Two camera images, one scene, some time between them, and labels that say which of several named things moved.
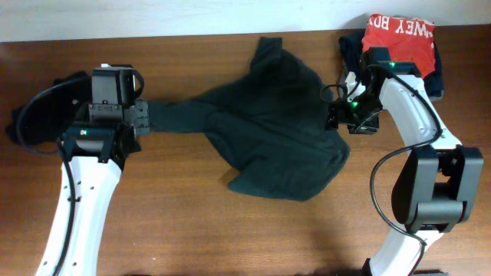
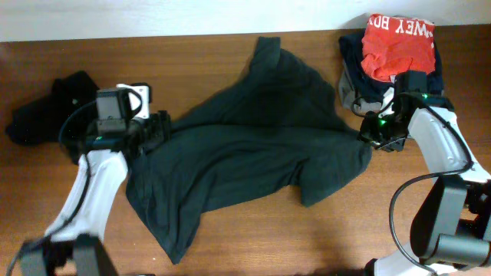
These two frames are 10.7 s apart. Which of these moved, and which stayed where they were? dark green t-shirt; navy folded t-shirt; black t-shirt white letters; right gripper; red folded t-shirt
Moved: right gripper; dark green t-shirt
Stayed: navy folded t-shirt; black t-shirt white letters; red folded t-shirt
